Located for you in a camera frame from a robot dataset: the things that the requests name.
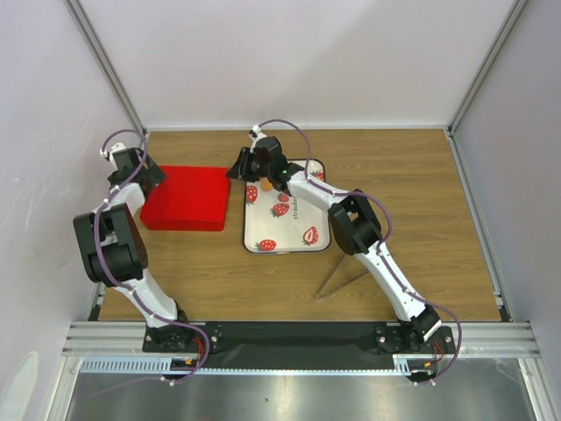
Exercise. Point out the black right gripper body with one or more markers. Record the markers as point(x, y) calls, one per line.
point(258, 169)

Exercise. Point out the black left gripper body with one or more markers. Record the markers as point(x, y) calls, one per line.
point(112, 179)

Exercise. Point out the red box lid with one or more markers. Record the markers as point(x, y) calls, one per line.
point(191, 198)

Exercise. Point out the metal tongs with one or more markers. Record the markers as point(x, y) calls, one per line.
point(342, 275)

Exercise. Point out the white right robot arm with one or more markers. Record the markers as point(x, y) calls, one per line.
point(353, 222)

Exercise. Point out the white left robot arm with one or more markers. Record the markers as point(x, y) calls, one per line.
point(114, 254)

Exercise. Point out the orange round cookie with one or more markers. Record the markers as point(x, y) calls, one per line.
point(265, 185)

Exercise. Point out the white strawberry print tray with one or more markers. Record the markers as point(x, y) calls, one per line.
point(275, 222)

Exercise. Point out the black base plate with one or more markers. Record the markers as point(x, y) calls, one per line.
point(317, 345)

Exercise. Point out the aluminium frame rail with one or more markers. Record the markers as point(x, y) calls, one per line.
point(479, 339)

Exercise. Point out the white slotted cable duct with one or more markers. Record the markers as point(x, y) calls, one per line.
point(163, 366)

